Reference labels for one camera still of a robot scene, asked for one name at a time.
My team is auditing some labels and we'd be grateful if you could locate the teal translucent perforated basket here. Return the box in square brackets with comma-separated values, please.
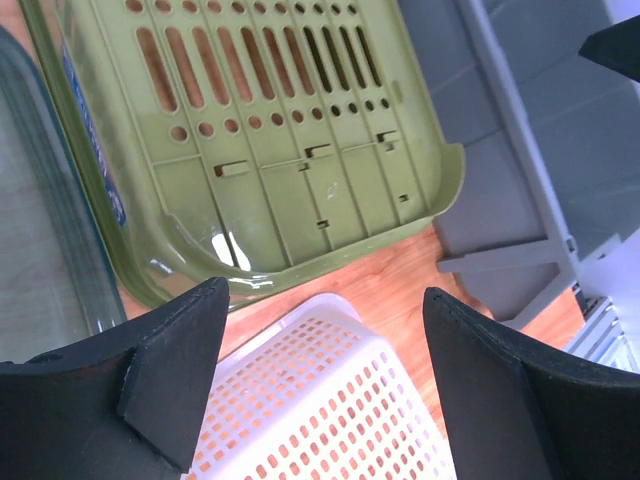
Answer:
[1, 30, 126, 364]

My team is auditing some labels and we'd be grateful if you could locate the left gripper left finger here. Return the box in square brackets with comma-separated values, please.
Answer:
[1, 277, 230, 479]

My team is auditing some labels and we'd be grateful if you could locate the olive green plastic tub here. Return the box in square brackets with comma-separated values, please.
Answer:
[20, 1, 465, 309]

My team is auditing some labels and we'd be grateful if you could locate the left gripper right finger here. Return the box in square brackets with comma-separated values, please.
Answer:
[423, 287, 639, 479]

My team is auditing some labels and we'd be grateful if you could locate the white perforated plastic basket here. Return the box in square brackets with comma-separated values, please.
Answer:
[188, 293, 455, 480]

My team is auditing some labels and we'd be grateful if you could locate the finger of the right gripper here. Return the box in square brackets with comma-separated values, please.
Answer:
[579, 15, 640, 82]

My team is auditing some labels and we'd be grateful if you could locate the grey plastic tray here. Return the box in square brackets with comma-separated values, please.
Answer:
[400, 1, 639, 329]

